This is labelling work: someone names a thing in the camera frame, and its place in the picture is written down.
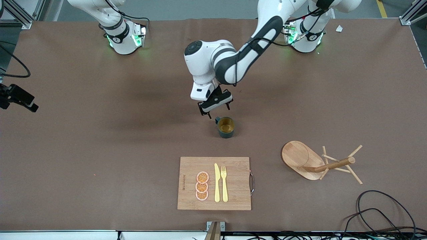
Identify dark green cup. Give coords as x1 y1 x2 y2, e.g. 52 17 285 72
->
215 116 236 139

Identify wooden mug rack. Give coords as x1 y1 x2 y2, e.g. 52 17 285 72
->
281 140 363 185

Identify yellow plastic knife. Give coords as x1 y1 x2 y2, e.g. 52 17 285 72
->
214 163 221 203

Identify yellow plastic fork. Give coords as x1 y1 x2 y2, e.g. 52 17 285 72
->
221 166 229 203

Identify bamboo cutting board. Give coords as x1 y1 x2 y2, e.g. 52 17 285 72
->
177 157 256 211

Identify aluminium frame profile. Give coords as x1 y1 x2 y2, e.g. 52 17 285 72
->
400 0 427 26
0 0 46 30

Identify black right arm base cable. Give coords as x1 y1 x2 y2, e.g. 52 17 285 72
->
100 0 150 34

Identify metal mount bracket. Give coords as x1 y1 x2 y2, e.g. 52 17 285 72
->
204 221 226 240

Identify black cables along table edge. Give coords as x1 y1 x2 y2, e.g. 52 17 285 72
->
221 231 427 240

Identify black looped cable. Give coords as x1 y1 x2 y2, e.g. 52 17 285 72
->
357 190 417 240
343 208 406 239

